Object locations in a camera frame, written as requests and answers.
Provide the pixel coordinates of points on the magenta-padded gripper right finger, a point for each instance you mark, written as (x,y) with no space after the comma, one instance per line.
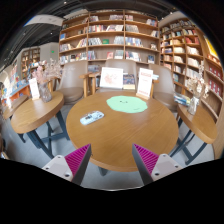
(166,165)

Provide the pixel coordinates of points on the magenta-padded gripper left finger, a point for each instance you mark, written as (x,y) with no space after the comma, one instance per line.
(56,165)

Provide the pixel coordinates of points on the transparent blue computer mouse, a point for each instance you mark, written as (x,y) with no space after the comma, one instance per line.
(91,117)

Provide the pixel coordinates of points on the green cloud-shaped mouse pad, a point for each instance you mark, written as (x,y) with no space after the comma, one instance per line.
(126,104)

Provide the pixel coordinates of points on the glass vase with pale flowers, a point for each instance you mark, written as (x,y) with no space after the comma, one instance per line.
(193,105)

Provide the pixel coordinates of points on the stack of colourful books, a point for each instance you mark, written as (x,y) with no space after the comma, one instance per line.
(181,99)

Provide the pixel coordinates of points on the glass vase with pink flowers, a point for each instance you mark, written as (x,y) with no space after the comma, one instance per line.
(45,91)

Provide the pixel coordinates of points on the small white table sign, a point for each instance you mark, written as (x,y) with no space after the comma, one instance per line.
(34,88)

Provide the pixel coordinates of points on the brown padded wooden armchair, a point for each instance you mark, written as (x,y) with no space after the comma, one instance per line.
(163,83)
(71,80)
(116,63)

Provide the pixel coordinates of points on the low colourful book display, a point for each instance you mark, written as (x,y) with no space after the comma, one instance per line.
(18,90)

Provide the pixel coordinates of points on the white sign on wooden base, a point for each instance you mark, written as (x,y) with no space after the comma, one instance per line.
(145,83)

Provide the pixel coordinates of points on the light blue book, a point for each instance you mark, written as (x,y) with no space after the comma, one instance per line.
(155,77)

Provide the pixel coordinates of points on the dark blue book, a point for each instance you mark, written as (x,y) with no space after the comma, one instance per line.
(129,81)

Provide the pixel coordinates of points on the white framed flower picture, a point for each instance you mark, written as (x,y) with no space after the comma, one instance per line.
(111,78)

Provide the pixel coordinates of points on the distant wooden bookshelf unit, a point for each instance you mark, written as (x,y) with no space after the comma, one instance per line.
(30,61)

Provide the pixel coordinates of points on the curved wooden bookshelf unit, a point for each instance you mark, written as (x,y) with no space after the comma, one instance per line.
(186,50)

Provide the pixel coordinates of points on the tall wooden bookshelf unit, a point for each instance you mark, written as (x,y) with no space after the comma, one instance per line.
(106,33)

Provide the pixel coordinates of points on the white hanging ceiling panel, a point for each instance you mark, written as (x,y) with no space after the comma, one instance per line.
(45,20)

